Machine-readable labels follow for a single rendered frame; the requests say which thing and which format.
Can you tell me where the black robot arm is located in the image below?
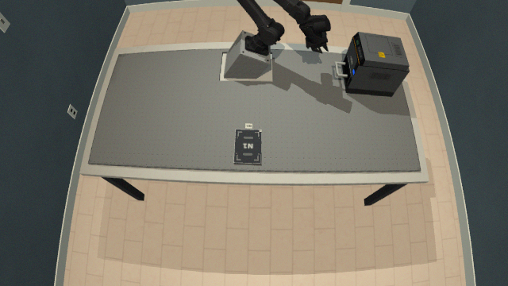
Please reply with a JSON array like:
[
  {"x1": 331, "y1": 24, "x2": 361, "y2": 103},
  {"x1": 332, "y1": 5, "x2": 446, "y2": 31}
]
[{"x1": 237, "y1": 0, "x2": 331, "y2": 56}]

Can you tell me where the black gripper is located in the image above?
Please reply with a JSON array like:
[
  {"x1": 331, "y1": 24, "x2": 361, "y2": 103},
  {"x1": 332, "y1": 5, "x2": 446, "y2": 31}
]
[{"x1": 306, "y1": 32, "x2": 329, "y2": 54}]

